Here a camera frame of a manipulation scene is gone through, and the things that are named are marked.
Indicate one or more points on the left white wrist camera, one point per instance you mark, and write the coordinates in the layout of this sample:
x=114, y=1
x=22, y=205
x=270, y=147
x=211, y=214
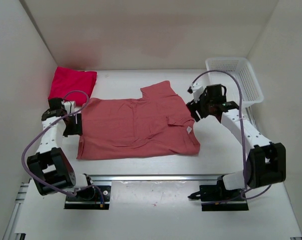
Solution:
x=69, y=106

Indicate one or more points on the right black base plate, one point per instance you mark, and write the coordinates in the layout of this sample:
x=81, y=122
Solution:
x=217, y=198

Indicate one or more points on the white plastic basket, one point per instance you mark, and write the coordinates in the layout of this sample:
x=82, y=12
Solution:
x=241, y=69

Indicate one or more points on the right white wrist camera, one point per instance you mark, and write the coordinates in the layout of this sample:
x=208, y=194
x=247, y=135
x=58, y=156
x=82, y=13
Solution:
x=197, y=90

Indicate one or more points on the light pink t shirt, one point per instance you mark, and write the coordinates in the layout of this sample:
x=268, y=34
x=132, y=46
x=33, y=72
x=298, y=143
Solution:
x=157, y=124

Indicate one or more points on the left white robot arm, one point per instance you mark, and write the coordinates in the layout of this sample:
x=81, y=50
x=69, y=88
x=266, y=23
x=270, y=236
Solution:
x=49, y=164

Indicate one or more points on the magenta t shirt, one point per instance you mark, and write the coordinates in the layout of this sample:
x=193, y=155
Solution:
x=66, y=80

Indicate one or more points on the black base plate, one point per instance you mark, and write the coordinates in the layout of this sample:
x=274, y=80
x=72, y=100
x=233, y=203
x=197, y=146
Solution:
x=90, y=199
x=217, y=198

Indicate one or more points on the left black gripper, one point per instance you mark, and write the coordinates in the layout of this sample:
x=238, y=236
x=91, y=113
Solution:
x=77, y=129

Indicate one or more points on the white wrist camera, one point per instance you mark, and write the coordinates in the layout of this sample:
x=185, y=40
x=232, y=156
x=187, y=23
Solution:
x=197, y=90
x=69, y=106

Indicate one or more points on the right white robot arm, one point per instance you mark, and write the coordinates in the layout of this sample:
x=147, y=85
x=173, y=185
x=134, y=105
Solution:
x=264, y=161

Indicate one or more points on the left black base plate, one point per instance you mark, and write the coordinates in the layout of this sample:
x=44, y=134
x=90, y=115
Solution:
x=90, y=199

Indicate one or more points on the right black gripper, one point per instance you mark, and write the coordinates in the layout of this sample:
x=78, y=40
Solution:
x=198, y=107

